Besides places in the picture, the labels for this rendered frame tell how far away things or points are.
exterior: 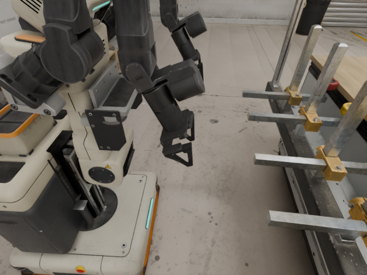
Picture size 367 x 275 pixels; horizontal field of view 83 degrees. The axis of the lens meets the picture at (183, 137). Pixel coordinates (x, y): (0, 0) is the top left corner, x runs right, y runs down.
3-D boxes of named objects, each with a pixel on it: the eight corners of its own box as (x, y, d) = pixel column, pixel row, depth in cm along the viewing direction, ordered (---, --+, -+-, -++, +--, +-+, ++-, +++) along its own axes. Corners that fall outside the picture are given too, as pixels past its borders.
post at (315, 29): (281, 114, 123) (314, 25, 92) (279, 111, 126) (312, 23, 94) (287, 115, 123) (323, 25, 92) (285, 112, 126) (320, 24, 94)
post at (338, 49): (292, 143, 105) (338, 43, 73) (290, 138, 107) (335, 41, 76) (299, 143, 104) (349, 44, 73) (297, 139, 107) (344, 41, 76)
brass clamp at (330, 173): (324, 180, 73) (330, 171, 70) (311, 153, 83) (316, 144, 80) (342, 181, 73) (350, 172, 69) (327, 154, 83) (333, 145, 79)
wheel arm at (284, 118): (247, 122, 95) (249, 114, 92) (247, 118, 98) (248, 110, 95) (348, 130, 91) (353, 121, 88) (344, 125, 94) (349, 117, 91)
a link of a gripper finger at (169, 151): (203, 149, 54) (188, 121, 48) (202, 169, 48) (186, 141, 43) (179, 155, 56) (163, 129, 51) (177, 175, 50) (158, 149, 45)
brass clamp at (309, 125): (304, 131, 91) (308, 121, 87) (295, 113, 101) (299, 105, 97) (319, 132, 90) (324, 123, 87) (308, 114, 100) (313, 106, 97)
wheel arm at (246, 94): (242, 99, 115) (243, 91, 113) (241, 95, 118) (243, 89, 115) (324, 104, 111) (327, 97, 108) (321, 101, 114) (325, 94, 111)
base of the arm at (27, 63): (29, 54, 47) (-12, 77, 38) (47, 31, 43) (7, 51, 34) (64, 83, 51) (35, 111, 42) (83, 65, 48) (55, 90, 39)
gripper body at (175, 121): (191, 114, 53) (179, 89, 49) (188, 139, 45) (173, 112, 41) (169, 121, 55) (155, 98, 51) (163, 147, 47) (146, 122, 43)
